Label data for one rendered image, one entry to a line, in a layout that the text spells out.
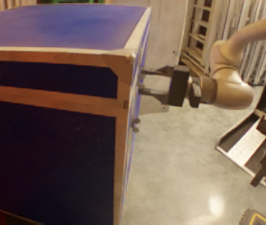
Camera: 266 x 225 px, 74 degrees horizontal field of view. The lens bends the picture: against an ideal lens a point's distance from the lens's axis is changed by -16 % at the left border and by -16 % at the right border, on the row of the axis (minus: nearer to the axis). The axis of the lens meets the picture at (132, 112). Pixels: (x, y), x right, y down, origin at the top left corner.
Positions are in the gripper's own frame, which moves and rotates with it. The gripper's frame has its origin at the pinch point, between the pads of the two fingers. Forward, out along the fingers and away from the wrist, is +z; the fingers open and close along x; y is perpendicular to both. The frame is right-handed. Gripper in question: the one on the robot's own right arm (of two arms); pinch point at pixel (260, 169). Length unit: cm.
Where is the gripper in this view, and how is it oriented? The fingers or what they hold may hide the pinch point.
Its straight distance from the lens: 78.6
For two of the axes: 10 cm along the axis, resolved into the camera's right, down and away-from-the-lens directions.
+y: 7.1, 4.4, -5.4
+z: -0.8, 8.2, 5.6
